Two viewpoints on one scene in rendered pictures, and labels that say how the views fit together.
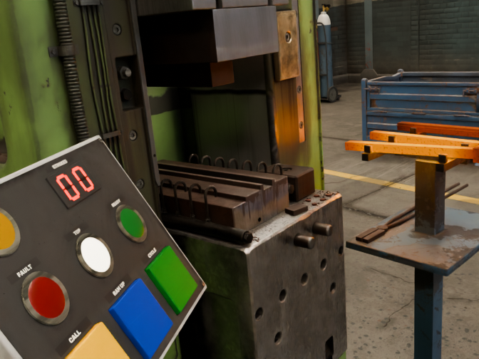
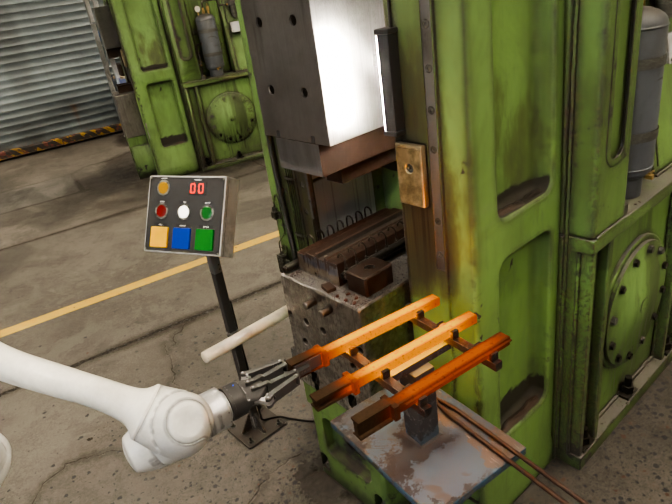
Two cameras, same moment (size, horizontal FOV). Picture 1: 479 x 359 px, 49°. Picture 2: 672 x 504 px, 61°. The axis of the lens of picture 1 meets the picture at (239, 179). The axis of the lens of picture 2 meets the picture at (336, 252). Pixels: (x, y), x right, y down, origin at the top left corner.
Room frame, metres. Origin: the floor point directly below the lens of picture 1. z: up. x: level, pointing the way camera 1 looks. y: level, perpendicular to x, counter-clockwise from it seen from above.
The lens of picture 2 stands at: (1.46, -1.62, 1.79)
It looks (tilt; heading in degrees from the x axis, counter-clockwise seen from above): 26 degrees down; 101
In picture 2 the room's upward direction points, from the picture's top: 9 degrees counter-clockwise
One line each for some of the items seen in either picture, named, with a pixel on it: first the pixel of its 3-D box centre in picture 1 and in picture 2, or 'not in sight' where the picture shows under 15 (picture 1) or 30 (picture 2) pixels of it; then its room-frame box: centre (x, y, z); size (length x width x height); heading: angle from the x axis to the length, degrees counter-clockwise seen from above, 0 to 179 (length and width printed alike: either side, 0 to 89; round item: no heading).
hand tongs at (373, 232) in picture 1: (418, 209); (486, 437); (1.54, -0.55, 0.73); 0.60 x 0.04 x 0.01; 131
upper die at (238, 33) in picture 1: (174, 38); (350, 136); (1.22, 0.11, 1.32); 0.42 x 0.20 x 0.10; 49
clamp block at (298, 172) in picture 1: (286, 181); (370, 276); (1.25, -0.12, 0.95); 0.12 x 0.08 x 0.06; 49
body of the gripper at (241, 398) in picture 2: not in sight; (244, 395); (1.03, -0.70, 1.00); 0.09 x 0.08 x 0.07; 43
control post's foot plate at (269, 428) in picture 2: not in sight; (254, 418); (0.60, 0.26, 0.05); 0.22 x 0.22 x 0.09; 49
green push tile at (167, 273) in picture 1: (170, 279); (205, 239); (0.66, 0.11, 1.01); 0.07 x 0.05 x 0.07; 164
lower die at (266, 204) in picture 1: (192, 191); (364, 241); (1.22, 0.11, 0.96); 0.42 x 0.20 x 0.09; 49
